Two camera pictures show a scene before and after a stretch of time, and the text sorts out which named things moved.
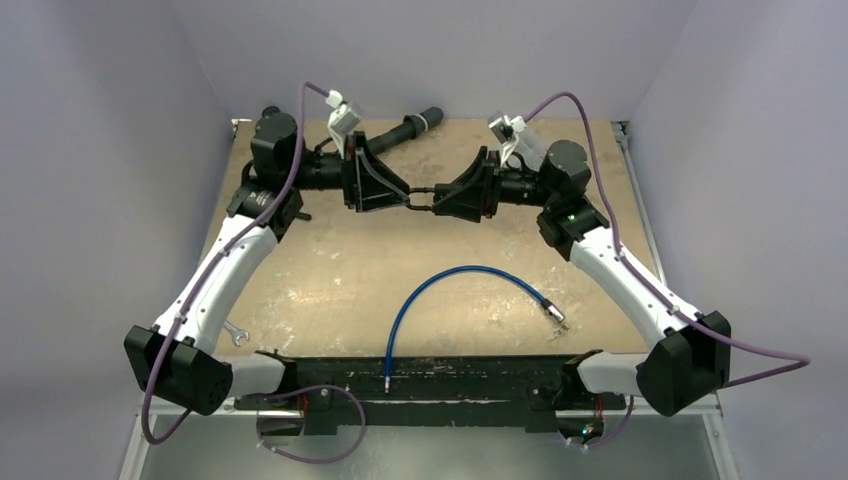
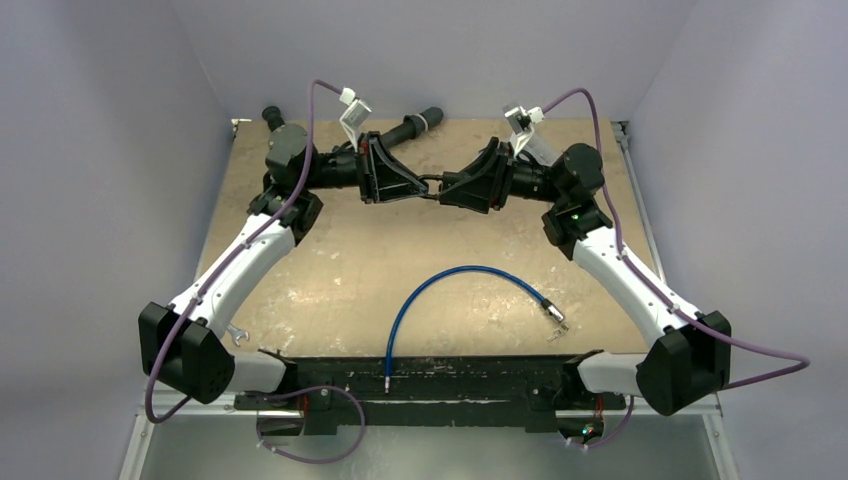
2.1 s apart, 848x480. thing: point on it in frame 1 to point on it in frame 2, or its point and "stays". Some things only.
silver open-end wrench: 236,333 stays
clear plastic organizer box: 532,149 stays
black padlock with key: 421,198 to 423,185
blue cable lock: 555,312 stays
